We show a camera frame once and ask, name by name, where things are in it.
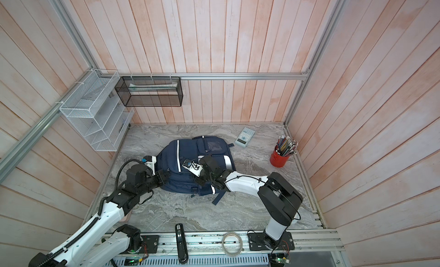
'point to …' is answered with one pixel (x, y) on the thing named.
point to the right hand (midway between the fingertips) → (193, 169)
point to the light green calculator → (244, 137)
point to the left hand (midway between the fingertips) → (170, 175)
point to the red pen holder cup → (277, 160)
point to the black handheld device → (181, 244)
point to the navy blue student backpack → (173, 153)
